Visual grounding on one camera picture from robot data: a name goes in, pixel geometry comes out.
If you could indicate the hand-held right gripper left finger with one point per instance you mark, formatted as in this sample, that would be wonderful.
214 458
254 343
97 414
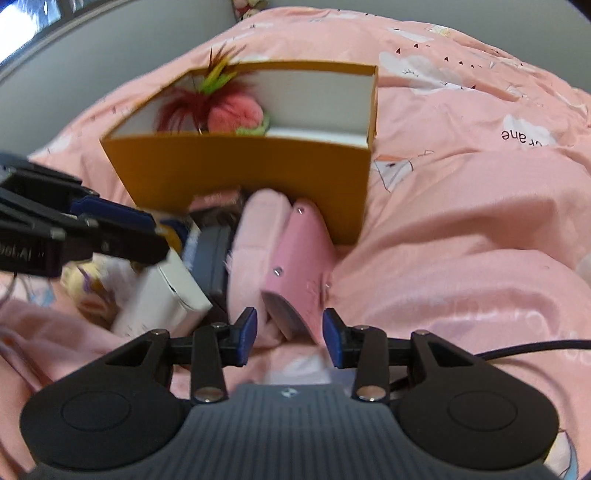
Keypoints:
247 334

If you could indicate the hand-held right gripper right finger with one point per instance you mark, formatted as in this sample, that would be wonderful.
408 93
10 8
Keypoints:
332 339

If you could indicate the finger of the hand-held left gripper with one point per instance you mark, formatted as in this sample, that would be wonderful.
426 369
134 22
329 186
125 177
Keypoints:
120 247
113 214

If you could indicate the small brown bear toy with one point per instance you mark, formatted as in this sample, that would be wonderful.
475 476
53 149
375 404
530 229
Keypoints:
170 235

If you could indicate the cream crochet animal doll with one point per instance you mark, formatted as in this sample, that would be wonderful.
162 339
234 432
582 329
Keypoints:
85 286

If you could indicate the white glasses box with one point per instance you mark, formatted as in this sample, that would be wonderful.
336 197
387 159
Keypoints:
157 300

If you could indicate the dark grey box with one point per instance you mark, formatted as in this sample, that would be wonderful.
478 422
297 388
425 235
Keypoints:
210 263

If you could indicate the pink plush earmuffs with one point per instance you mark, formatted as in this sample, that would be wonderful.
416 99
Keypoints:
300 258

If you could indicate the orange cardboard box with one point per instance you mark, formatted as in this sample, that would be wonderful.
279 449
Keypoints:
231 170

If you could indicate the red green feather toy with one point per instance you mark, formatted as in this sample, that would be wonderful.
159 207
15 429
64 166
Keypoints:
184 104

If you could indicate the pink printed blanket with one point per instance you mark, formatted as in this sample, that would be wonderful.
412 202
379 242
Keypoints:
461 207

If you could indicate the window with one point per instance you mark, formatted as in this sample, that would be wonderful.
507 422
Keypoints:
23 23

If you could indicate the hanging column of plush toys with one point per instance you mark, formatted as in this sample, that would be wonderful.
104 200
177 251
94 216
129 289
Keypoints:
247 8

